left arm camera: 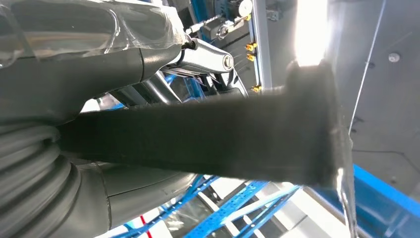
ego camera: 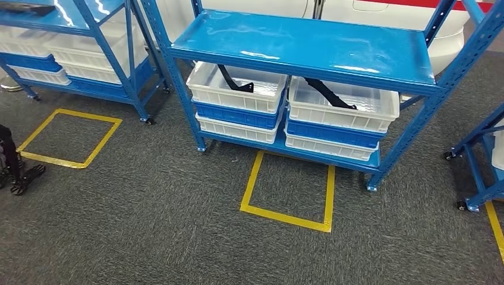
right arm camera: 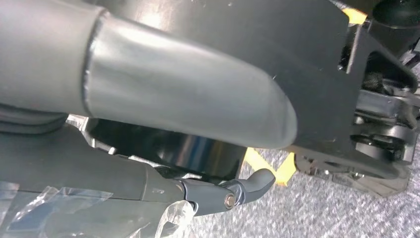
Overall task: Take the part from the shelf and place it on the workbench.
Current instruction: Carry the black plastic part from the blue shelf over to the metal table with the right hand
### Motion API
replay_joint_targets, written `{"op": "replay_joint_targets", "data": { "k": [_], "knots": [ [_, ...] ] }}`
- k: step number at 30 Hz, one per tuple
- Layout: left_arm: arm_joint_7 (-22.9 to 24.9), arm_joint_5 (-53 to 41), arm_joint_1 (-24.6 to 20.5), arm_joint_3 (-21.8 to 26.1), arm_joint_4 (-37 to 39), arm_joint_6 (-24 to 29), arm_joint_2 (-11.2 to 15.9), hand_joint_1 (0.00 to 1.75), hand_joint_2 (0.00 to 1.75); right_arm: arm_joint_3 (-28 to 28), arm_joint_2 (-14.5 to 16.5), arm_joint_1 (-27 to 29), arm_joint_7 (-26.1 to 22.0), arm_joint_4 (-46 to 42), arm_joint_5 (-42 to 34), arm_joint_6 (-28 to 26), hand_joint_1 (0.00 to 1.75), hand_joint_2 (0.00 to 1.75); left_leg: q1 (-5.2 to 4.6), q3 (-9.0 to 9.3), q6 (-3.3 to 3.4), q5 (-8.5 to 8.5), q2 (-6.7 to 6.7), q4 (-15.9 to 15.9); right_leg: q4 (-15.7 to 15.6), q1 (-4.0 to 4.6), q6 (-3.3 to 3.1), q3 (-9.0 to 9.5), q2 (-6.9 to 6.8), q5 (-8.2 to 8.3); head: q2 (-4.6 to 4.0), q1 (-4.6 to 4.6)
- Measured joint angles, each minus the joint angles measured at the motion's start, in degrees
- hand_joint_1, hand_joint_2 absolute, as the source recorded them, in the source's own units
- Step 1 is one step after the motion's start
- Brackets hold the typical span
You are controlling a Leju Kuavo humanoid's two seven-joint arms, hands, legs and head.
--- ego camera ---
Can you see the black curved part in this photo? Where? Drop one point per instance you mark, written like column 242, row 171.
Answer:
column 327, row 94
column 232, row 82

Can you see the blue metal shelf rack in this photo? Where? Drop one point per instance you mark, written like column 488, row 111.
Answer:
column 59, row 19
column 295, row 43
column 476, row 137

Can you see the white car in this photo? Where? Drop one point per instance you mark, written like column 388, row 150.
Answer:
column 275, row 8

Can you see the red barrier belt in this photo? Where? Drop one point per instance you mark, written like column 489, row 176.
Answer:
column 413, row 3

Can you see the silver stanchion base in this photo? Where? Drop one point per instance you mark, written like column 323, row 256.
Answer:
column 10, row 84

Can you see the black stanchion post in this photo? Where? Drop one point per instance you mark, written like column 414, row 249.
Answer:
column 319, row 8

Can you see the black plastic bracket part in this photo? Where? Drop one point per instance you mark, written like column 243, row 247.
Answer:
column 27, row 8

